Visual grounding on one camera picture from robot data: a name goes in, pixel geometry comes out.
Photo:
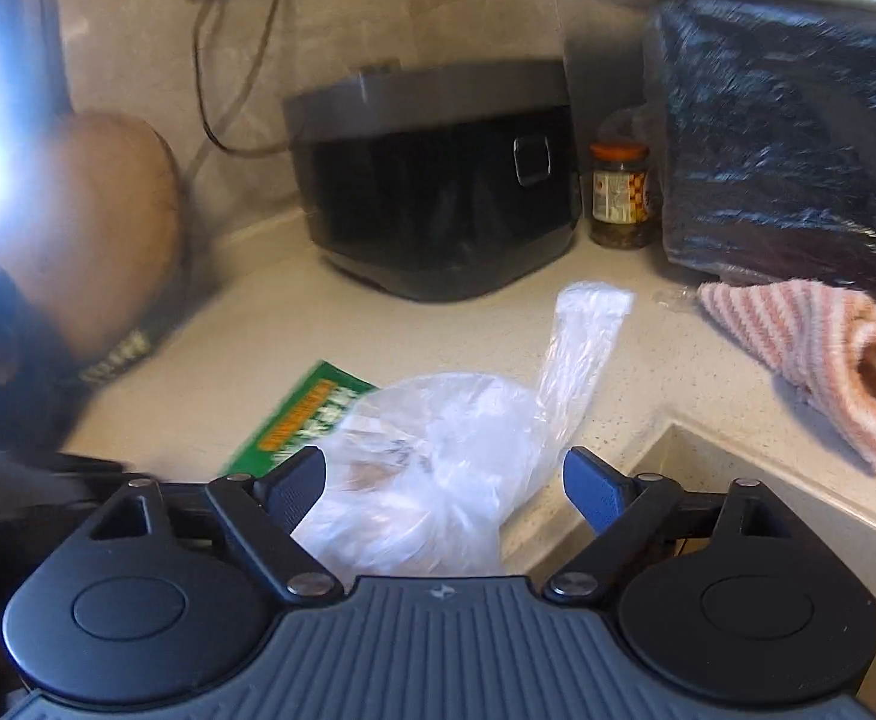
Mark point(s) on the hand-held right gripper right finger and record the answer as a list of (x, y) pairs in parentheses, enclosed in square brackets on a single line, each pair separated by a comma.
[(595, 487)]

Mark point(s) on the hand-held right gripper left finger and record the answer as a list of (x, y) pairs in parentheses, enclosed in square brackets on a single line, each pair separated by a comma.
[(295, 491)]

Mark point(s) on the clear plastic bag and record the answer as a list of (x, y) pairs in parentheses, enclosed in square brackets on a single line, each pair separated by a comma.
[(438, 465)]

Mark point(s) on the person's left forearm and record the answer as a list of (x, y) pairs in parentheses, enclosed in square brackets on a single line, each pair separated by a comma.
[(100, 225)]

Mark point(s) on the green printed packet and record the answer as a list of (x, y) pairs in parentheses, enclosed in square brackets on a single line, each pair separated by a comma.
[(303, 412)]

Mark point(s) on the pink striped towel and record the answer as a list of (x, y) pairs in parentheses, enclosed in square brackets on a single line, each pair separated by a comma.
[(835, 345)]

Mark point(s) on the glass jar with orange lid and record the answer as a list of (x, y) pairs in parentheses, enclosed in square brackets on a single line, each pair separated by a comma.
[(619, 195)]

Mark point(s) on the black rice cooker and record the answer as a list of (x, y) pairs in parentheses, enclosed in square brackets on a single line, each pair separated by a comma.
[(438, 187)]

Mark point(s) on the black plastic-wrapped appliance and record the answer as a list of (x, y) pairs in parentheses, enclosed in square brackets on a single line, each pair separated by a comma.
[(783, 150)]

